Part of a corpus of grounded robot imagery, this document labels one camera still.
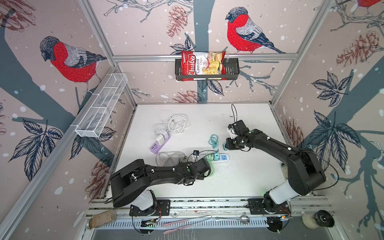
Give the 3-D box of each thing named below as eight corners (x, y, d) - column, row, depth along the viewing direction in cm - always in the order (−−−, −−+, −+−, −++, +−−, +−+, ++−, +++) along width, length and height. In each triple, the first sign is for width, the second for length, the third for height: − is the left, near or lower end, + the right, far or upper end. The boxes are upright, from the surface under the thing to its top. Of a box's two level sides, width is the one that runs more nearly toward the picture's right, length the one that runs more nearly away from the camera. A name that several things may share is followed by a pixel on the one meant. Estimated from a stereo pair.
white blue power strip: (213, 161, 91) (214, 159, 89) (213, 155, 94) (213, 153, 92) (228, 161, 91) (229, 159, 89) (227, 155, 94) (228, 153, 92)
